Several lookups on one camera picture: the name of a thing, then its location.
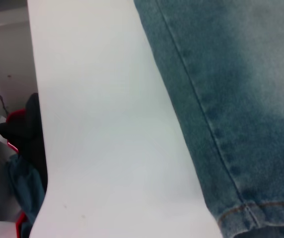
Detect blue denim shorts with embroidery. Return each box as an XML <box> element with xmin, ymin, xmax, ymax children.
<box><xmin>133</xmin><ymin>0</ymin><xmax>284</xmax><ymax>238</ymax></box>

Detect black garment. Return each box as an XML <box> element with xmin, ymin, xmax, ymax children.
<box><xmin>0</xmin><ymin>93</ymin><xmax>49</xmax><ymax>191</ymax></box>

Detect teal blue garment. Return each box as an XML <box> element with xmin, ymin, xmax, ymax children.
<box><xmin>6</xmin><ymin>153</ymin><xmax>47</xmax><ymax>238</ymax></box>

